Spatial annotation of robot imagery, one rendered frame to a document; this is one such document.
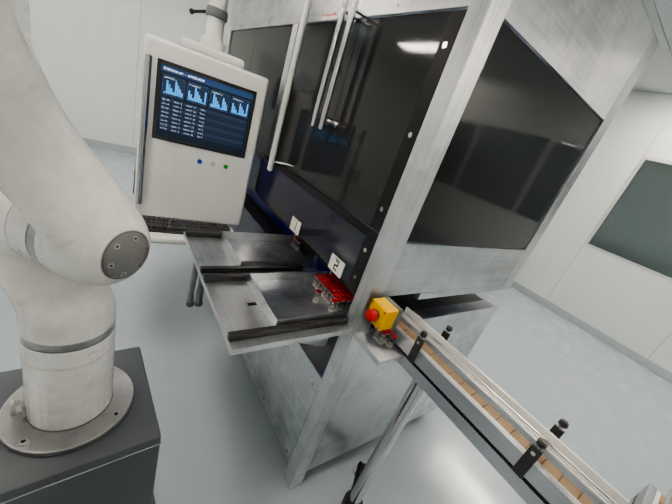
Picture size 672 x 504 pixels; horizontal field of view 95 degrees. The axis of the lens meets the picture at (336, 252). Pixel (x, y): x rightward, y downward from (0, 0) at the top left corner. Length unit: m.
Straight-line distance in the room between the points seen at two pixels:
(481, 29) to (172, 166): 1.31
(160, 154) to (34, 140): 1.20
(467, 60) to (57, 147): 0.79
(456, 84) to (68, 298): 0.88
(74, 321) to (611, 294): 5.33
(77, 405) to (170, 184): 1.15
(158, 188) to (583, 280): 5.11
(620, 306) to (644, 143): 2.04
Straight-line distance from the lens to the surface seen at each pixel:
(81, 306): 0.60
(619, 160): 5.50
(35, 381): 0.69
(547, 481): 0.95
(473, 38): 0.91
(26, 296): 0.61
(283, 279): 1.19
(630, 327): 5.40
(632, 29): 1.60
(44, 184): 0.46
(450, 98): 0.88
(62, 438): 0.75
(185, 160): 1.65
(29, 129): 0.45
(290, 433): 1.57
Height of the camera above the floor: 1.47
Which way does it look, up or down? 22 degrees down
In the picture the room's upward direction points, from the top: 19 degrees clockwise
